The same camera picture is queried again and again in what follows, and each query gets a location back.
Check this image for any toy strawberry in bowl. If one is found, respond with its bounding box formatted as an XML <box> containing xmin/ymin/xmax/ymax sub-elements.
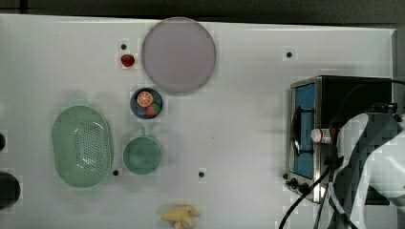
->
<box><xmin>145</xmin><ymin>103</ymin><xmax>161</xmax><ymax>118</ymax></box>

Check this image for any lower black cylinder cup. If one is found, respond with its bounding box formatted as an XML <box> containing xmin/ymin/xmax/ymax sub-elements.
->
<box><xmin>0</xmin><ymin>172</ymin><xmax>21</xmax><ymax>210</ymax></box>

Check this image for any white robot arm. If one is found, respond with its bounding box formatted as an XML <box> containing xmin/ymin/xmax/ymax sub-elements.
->
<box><xmin>328</xmin><ymin>113</ymin><xmax>404</xmax><ymax>229</ymax></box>

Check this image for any green cup with handle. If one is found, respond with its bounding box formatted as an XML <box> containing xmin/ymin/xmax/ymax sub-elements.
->
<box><xmin>122</xmin><ymin>128</ymin><xmax>162</xmax><ymax>175</ymax></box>

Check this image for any green perforated colander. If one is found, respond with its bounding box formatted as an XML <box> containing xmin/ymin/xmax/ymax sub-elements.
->
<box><xmin>52</xmin><ymin>106</ymin><xmax>114</xmax><ymax>188</ymax></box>

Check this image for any small blue bowl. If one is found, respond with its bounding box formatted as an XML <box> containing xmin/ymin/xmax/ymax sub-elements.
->
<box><xmin>130</xmin><ymin>88</ymin><xmax>163</xmax><ymax>119</ymax></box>

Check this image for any loose red toy strawberry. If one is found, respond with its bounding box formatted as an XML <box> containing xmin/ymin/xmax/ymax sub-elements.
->
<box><xmin>120</xmin><ymin>54</ymin><xmax>136</xmax><ymax>68</ymax></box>

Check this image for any grey round plate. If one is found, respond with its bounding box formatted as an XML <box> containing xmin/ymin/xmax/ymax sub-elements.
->
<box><xmin>141</xmin><ymin>17</ymin><xmax>217</xmax><ymax>94</ymax></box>

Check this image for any toy orange slice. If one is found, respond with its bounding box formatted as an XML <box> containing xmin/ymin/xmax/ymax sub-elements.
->
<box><xmin>137</xmin><ymin>91</ymin><xmax>154</xmax><ymax>108</ymax></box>

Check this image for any silver toaster oven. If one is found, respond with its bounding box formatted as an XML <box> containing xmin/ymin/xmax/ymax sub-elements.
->
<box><xmin>284</xmin><ymin>75</ymin><xmax>392</xmax><ymax>195</ymax></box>

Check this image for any yellow toy banana bunch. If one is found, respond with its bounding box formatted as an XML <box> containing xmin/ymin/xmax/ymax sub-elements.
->
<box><xmin>161</xmin><ymin>205</ymin><xmax>200</xmax><ymax>229</ymax></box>

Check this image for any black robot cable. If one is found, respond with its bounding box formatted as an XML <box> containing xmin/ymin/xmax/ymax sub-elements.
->
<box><xmin>278</xmin><ymin>165</ymin><xmax>333</xmax><ymax>229</ymax></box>

